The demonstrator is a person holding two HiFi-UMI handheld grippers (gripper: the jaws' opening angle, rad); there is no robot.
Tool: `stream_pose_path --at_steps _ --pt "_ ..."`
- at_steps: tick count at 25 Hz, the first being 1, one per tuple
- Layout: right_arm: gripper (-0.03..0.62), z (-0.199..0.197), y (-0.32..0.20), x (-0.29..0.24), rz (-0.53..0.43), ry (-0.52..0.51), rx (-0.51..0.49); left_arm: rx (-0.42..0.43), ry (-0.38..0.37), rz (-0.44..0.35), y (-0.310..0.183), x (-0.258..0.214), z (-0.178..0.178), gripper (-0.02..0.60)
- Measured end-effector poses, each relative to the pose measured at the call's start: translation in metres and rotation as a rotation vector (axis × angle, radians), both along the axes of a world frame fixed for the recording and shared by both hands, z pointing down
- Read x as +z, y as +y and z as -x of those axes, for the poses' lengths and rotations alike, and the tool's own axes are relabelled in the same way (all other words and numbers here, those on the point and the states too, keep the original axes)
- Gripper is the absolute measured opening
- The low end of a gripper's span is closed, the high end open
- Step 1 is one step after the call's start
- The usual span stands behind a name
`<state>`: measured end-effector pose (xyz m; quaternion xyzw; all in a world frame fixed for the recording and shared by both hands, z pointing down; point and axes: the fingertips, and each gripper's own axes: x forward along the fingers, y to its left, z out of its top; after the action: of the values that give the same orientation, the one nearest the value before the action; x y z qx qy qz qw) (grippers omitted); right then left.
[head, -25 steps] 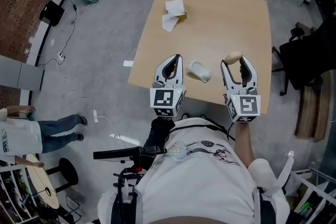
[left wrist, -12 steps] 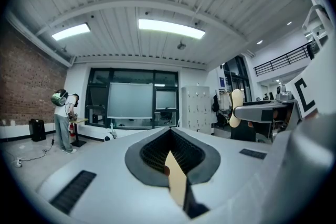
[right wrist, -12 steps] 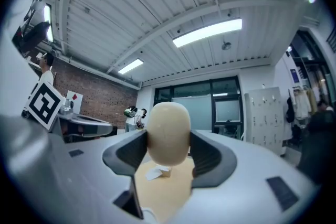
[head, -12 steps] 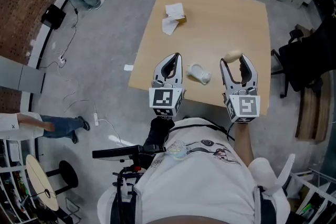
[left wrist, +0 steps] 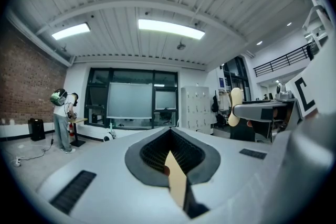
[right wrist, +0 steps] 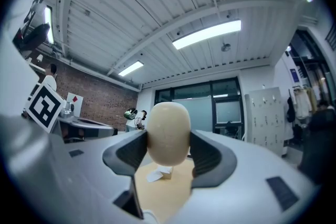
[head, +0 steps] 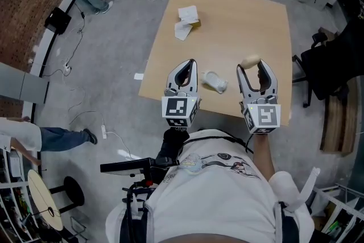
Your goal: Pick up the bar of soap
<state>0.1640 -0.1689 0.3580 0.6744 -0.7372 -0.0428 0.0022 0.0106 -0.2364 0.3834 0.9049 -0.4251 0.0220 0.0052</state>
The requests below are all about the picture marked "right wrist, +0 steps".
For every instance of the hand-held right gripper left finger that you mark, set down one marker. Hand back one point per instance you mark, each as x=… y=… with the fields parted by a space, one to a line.
x=78 y=178

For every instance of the brown tissue box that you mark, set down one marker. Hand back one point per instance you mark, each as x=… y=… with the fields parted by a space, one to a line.
x=166 y=173

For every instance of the beige egg-shaped object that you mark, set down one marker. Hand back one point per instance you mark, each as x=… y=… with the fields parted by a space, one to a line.
x=168 y=133

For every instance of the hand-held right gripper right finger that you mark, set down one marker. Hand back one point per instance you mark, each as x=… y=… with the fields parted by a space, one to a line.
x=236 y=186

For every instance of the white paper sheet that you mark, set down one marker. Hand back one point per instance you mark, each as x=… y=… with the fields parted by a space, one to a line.
x=153 y=176

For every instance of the grey metal lockers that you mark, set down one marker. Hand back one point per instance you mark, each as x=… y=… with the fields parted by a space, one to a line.
x=266 y=120

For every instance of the long ceiling light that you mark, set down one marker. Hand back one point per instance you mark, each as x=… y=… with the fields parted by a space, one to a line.
x=130 y=68
x=207 y=33
x=48 y=25

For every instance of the black chest camera rig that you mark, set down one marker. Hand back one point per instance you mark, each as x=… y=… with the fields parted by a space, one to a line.
x=34 y=35

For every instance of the clothes rack with coats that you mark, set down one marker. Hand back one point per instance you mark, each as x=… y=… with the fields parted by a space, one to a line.
x=302 y=105

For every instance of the round ceiling detector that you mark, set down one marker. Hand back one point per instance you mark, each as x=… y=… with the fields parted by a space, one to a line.
x=225 y=47

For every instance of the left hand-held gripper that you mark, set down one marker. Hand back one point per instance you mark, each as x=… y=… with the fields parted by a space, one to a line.
x=44 y=107

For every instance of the dark framed window wall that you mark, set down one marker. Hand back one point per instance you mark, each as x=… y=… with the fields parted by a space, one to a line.
x=199 y=105

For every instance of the grey panel with red mark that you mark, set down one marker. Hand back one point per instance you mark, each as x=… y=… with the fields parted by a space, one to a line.
x=74 y=103

